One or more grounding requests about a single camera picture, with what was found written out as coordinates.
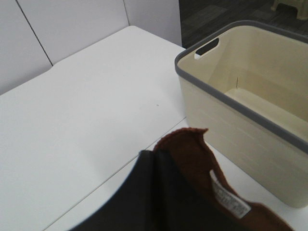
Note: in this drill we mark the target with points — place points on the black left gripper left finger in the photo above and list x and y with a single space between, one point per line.
130 208

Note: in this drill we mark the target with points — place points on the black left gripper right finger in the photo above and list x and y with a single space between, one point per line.
177 206

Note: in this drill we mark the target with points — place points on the brown towel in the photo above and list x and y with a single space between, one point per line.
200 168

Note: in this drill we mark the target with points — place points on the beige plastic bin grey rim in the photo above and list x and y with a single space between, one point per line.
248 84

